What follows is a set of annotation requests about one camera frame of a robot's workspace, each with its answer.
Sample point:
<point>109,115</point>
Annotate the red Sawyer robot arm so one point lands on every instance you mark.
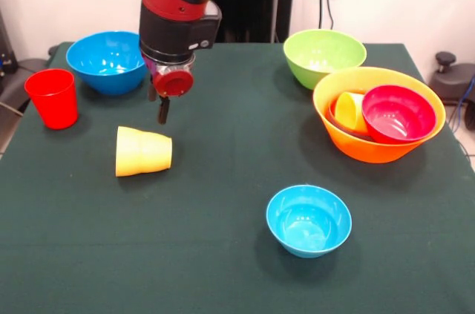
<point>174,35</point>

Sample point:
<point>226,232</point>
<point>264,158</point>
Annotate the large orange-yellow bowl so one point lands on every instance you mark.
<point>371,154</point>

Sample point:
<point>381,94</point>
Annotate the red cup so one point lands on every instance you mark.
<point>52,106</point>

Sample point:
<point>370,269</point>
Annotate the yellow cup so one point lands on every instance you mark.
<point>350,113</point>
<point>128,152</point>

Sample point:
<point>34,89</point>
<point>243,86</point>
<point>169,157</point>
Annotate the small magenta bowl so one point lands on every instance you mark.
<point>397,113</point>

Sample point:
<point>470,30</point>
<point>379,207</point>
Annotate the large green bowl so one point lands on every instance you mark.
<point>319,65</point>

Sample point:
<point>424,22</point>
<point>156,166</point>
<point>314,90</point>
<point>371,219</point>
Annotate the dark green tablecloth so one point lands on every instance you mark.
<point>222,247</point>

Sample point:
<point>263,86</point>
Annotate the orange-yellow cup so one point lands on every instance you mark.
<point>159,154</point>

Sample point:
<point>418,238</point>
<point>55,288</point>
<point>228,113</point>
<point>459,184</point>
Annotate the large blue bowl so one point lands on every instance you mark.
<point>107,69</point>

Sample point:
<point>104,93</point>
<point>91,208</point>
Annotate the small light blue bowl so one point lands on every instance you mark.
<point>308,221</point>

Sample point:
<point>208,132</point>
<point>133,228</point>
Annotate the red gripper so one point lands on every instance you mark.
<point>173,84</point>

